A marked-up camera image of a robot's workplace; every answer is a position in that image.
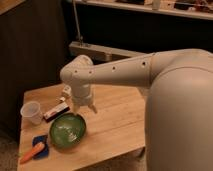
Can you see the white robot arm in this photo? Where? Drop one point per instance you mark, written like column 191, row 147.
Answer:
column 179, row 105

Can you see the metal pole stand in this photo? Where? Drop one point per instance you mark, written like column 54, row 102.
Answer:
column 80, row 39

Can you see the clear plastic cup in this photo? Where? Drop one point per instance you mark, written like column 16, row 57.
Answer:
column 32, row 112

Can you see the white and red box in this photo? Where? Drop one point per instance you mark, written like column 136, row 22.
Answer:
column 55, row 111

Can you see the long metal case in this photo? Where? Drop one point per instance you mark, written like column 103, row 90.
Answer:
column 100, row 53

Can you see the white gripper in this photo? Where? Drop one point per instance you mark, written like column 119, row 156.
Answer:
column 82, row 95

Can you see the orange carrot toy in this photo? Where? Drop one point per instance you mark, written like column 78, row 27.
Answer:
column 31, row 153

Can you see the wooden table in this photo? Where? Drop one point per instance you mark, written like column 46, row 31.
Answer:
column 117, row 128

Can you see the blue sponge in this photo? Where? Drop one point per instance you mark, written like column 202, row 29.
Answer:
column 45, row 152

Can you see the green ceramic bowl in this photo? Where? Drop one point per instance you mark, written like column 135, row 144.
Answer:
column 67, row 130

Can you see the small clear bottle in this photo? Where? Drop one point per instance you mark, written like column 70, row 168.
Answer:
column 66, row 93

